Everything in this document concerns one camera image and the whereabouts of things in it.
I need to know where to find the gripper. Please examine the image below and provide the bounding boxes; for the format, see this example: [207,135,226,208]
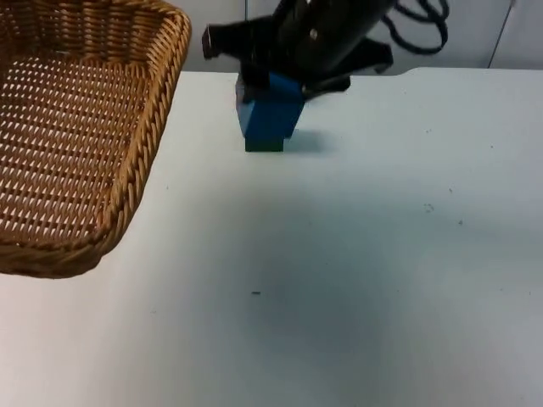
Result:
[239,16,383,103]

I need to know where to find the blue cube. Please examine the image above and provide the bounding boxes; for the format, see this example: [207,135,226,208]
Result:
[234,70,307,142]

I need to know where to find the black cable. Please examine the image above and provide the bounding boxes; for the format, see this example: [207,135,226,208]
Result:
[380,0,451,55]

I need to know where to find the green cube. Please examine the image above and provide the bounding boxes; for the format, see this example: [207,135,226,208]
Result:
[244,129,299,153]

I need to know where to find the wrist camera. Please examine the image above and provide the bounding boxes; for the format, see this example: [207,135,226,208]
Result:
[201,19,395,76]

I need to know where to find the pale brown wicker basket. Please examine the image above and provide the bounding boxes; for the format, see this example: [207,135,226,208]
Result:
[0,0,193,280]

